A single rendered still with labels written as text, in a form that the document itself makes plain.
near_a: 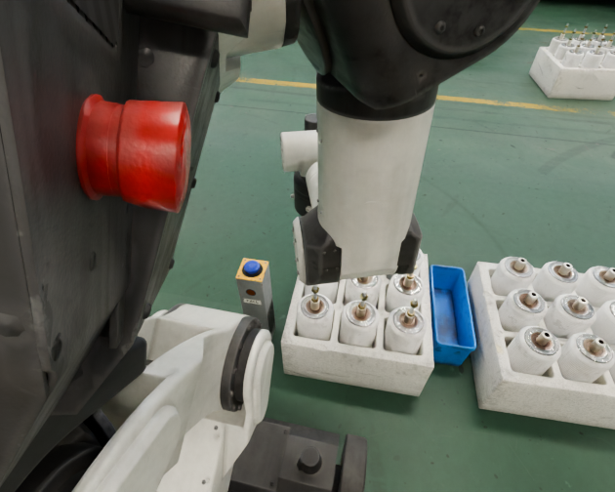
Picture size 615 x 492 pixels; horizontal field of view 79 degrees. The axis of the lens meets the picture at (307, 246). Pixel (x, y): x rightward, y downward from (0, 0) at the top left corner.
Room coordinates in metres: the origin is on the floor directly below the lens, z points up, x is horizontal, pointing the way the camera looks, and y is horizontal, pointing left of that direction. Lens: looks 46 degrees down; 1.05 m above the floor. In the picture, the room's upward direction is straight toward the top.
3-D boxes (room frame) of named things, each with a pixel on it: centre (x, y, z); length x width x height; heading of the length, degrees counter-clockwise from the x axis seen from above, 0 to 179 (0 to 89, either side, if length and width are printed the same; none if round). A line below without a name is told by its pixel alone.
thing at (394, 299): (0.63, -0.27, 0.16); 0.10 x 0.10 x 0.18
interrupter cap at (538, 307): (0.57, -0.58, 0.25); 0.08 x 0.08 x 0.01
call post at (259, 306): (0.63, 0.14, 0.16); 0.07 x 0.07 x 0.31; 80
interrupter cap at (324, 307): (0.56, -0.02, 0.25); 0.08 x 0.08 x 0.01
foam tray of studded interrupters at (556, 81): (2.50, -1.74, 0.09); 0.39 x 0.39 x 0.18; 85
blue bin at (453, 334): (0.66, -0.44, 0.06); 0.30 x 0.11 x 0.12; 171
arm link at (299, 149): (0.57, -0.01, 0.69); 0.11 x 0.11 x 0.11; 8
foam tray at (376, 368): (0.65, -0.16, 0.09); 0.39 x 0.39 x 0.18; 80
